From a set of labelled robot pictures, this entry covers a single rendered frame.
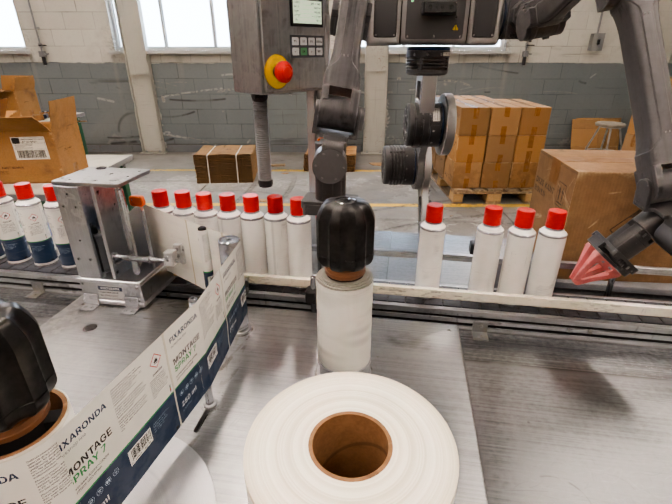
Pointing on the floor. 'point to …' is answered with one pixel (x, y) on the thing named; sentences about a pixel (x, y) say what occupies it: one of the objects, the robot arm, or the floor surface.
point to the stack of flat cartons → (226, 164)
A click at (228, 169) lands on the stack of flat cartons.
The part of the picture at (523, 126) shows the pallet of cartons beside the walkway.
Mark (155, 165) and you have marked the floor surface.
